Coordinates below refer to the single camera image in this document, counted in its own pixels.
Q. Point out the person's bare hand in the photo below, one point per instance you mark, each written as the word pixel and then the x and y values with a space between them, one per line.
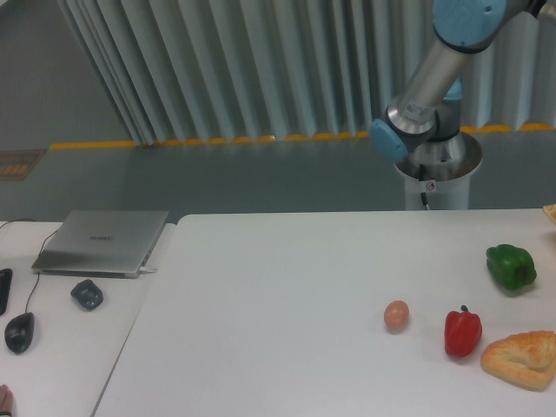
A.
pixel 6 401

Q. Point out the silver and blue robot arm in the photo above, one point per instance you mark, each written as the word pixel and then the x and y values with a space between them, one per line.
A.
pixel 462 29

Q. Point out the red bell pepper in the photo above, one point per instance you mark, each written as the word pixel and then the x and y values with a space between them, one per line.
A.
pixel 462 332

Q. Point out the green bell pepper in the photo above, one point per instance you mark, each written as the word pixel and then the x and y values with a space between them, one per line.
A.
pixel 511 267

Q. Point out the black computer mouse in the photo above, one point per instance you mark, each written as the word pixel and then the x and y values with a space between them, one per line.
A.
pixel 19 333

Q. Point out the black keyboard edge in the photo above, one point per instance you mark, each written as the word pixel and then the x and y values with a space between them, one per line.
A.
pixel 5 283

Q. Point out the black power adapter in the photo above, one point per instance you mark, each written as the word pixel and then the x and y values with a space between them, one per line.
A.
pixel 87 294

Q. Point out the silver closed laptop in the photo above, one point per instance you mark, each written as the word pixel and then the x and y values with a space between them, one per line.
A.
pixel 102 243

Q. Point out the grey folding partition curtain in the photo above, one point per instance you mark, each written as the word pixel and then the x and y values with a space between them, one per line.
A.
pixel 230 71

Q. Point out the brown egg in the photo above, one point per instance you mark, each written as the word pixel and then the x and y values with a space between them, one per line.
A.
pixel 396 315

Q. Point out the golden triangular pastry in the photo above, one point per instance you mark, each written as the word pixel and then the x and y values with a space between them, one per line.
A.
pixel 526 360

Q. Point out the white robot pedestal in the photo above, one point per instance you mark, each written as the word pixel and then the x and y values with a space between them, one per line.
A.
pixel 437 175

